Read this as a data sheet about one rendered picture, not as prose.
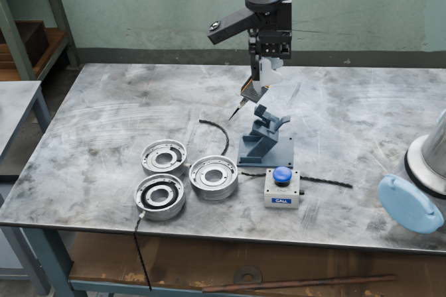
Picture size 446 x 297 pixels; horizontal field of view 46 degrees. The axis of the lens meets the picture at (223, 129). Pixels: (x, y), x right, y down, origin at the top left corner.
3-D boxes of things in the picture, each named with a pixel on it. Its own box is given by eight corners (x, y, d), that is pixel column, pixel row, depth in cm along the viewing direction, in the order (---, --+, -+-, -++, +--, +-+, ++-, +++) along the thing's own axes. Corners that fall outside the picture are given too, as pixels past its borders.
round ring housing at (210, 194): (196, 208, 111) (194, 195, 108) (186, 174, 119) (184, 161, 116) (244, 196, 113) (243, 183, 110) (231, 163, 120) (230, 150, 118)
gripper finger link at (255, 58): (259, 84, 103) (257, 43, 98) (251, 84, 103) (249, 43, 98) (261, 72, 107) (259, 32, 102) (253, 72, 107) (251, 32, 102)
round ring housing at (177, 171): (136, 179, 119) (133, 167, 116) (153, 148, 126) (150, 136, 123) (179, 187, 116) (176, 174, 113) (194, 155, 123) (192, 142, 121)
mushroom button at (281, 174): (272, 194, 109) (271, 178, 106) (273, 180, 112) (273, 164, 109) (291, 195, 108) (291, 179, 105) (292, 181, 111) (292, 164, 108)
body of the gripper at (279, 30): (291, 63, 100) (291, 6, 92) (246, 63, 102) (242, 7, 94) (291, 42, 106) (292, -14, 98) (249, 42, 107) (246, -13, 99)
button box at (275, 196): (264, 207, 110) (263, 192, 107) (267, 183, 115) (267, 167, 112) (303, 210, 108) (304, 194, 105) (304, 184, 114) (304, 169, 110)
